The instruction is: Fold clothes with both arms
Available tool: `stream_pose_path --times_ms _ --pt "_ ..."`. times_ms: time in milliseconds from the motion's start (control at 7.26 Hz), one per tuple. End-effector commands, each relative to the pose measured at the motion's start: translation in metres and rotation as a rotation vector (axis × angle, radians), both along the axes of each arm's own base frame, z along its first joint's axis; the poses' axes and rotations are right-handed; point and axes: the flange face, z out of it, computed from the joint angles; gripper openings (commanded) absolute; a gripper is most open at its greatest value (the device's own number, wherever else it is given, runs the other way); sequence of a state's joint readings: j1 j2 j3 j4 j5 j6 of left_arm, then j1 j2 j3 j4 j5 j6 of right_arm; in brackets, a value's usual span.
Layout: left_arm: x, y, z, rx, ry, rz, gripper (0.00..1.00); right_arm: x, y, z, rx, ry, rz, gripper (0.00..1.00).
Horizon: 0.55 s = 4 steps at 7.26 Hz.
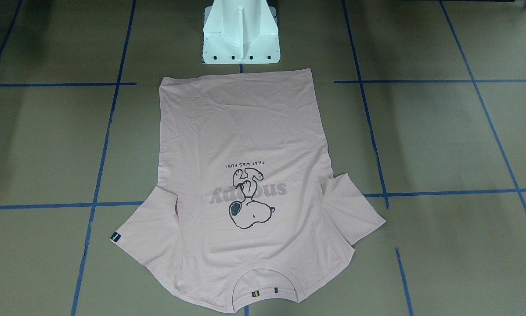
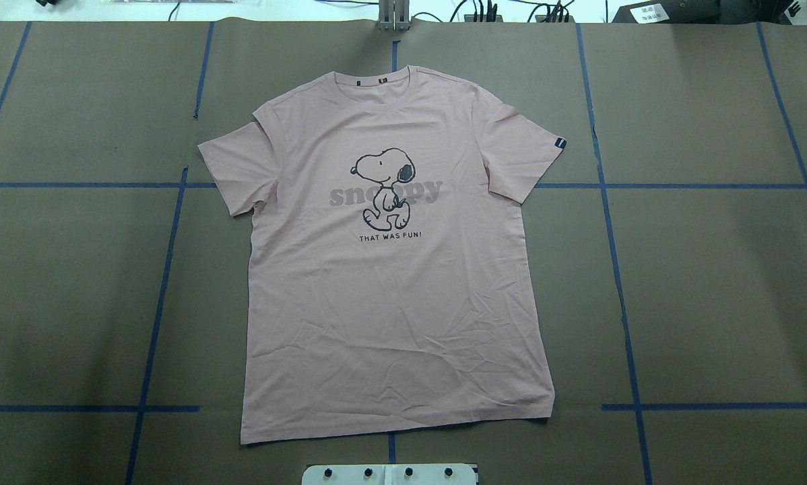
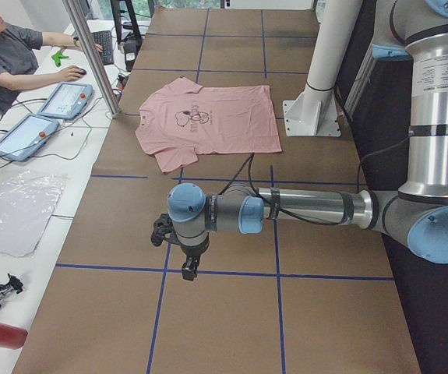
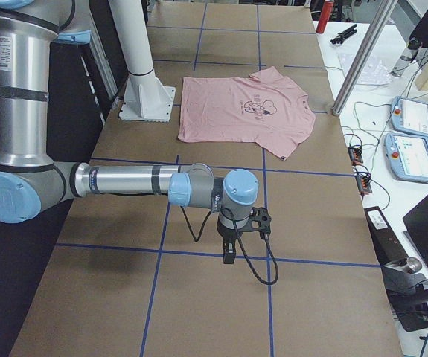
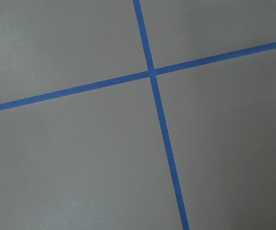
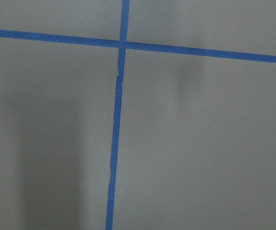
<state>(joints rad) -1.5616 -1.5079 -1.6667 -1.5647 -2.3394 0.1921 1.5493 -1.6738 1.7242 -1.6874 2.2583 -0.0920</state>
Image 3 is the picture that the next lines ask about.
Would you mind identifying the clear plastic bag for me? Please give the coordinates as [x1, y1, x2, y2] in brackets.
[0, 170, 69, 258]

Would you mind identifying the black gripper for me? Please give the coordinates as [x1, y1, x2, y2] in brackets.
[150, 213, 200, 281]

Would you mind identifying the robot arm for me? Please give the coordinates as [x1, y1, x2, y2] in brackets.
[150, 1, 448, 281]

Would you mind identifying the green plastic clamp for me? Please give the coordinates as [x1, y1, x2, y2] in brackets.
[51, 48, 69, 67]

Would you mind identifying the person in grey shirt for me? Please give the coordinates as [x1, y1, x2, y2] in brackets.
[0, 15, 82, 116]

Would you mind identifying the pink Snoopy t-shirt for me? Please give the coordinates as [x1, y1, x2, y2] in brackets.
[136, 76, 282, 173]

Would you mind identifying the blue teach pendant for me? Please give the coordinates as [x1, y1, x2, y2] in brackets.
[0, 114, 59, 162]
[37, 83, 94, 120]

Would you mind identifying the aluminium frame post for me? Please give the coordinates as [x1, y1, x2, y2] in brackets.
[62, 0, 120, 118]

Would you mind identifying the lower blue teach pendant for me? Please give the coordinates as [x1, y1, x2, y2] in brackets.
[0, 114, 59, 162]

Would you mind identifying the upper blue teach pendant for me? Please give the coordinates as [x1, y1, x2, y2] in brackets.
[37, 83, 94, 120]

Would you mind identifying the white camera mast base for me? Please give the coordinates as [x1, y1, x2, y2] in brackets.
[283, 0, 362, 137]

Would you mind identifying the black keyboard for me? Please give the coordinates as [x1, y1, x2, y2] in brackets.
[91, 30, 114, 65]

